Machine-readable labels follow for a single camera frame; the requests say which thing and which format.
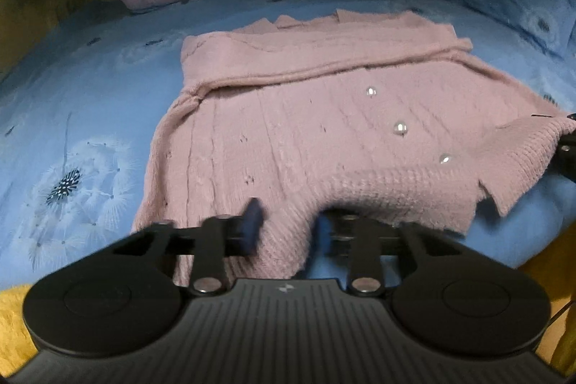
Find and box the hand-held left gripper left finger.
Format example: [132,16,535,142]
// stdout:
[110,197,267,295]

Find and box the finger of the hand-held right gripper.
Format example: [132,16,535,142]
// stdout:
[546,112,576,179]

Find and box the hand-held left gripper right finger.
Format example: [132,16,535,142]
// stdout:
[314,208,456,295]

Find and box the pink knitted cardigan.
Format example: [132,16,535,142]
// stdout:
[131,8,576,283]

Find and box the blue dandelion-print bed sheet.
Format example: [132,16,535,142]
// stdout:
[0,0,576,292]

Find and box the yellow fuzzy blanket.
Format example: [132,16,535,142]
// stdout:
[0,247,576,380]

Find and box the thin black cable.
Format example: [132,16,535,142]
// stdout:
[546,298,576,324]

